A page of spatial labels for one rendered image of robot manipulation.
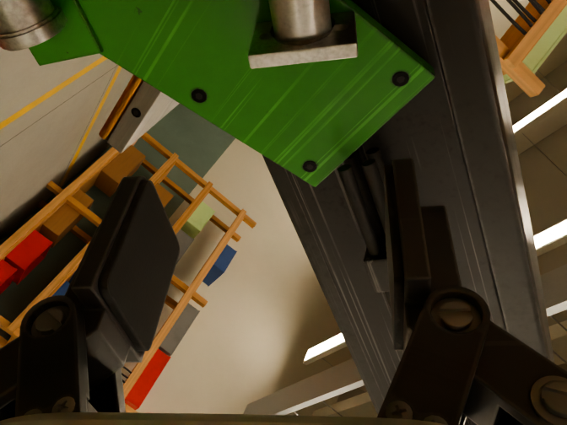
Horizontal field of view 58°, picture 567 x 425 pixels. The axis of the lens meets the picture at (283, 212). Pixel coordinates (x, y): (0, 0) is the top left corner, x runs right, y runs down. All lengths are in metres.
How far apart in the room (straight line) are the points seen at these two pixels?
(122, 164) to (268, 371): 3.24
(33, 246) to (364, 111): 5.52
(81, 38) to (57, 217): 5.72
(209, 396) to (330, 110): 6.22
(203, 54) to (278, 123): 0.06
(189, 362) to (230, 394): 0.65
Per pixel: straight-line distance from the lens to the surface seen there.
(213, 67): 0.32
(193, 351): 6.54
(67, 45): 0.34
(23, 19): 0.31
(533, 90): 3.11
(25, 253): 5.74
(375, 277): 0.38
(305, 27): 0.27
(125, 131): 0.53
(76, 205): 6.07
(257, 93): 0.33
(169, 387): 6.30
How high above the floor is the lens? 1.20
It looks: 10 degrees up
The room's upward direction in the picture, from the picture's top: 130 degrees clockwise
